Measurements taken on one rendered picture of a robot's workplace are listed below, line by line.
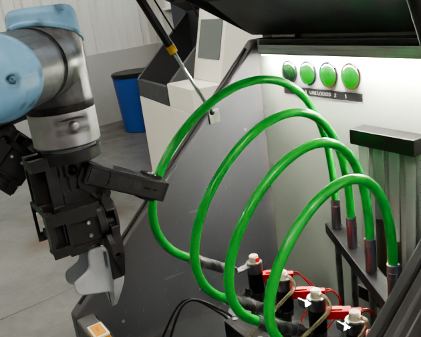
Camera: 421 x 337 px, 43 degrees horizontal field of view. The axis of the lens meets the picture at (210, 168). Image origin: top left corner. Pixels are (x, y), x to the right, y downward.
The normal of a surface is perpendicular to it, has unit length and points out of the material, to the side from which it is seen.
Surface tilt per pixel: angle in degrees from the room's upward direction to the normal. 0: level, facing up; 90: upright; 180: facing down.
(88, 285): 93
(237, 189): 90
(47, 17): 88
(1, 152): 77
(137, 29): 90
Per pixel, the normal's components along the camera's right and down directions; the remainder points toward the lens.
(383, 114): -0.84, 0.26
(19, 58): 0.84, -0.45
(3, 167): 0.30, 0.03
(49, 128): -0.14, 0.31
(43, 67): 0.97, -0.18
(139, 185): 0.54, 0.22
